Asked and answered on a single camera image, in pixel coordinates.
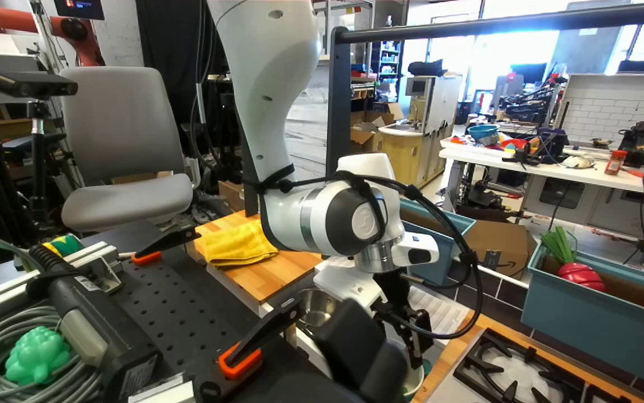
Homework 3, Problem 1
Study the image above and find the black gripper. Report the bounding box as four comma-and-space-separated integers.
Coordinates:
371, 266, 438, 369

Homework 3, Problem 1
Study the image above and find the yellow terry towel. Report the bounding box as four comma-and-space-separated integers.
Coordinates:
193, 215, 279, 270

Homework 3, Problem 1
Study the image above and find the white bowl teal outside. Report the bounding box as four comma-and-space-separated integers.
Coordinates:
400, 349, 434, 399

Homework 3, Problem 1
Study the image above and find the black grey toy stovetop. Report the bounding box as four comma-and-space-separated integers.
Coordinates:
426, 327, 643, 403

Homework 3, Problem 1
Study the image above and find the teal planter box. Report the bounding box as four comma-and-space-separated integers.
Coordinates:
522, 241, 644, 395
398, 194, 478, 289

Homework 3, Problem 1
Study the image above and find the brown cardboard piece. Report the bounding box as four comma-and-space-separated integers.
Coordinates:
464, 217, 540, 279

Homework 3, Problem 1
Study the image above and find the green toy vegetable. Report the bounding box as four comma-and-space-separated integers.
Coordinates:
540, 223, 579, 266

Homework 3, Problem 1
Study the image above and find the red toy vegetable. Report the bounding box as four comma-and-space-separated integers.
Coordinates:
558, 260, 611, 292

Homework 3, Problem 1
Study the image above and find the wooden cabinet grey top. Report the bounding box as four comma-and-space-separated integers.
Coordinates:
371, 120, 449, 187

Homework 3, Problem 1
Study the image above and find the white work table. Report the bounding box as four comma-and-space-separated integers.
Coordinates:
437, 134, 644, 241

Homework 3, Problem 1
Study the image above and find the black perforated breadboard table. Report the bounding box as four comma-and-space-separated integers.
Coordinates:
85, 222, 384, 403

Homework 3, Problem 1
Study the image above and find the grey metal cabinet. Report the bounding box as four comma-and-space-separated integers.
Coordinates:
400, 68, 464, 135

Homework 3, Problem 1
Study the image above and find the green yellow sponge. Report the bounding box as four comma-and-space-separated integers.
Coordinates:
40, 230, 88, 260

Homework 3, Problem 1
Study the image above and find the grey office chair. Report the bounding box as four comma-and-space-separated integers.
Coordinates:
61, 64, 197, 234

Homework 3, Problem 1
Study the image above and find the green plastic object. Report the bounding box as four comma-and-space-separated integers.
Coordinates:
2, 325, 76, 390

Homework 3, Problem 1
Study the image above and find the orange handled black clamp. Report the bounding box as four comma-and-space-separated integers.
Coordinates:
212, 290, 318, 385
127, 222, 206, 270

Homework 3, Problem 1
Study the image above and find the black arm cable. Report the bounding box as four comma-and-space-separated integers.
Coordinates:
245, 166, 485, 343

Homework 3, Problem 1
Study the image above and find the black metal frame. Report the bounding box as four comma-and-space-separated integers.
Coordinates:
322, 0, 644, 178

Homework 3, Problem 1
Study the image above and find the aluminium rail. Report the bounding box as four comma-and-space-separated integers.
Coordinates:
0, 237, 121, 317

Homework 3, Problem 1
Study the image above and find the black camera on tripod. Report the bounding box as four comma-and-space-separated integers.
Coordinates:
0, 66, 81, 249

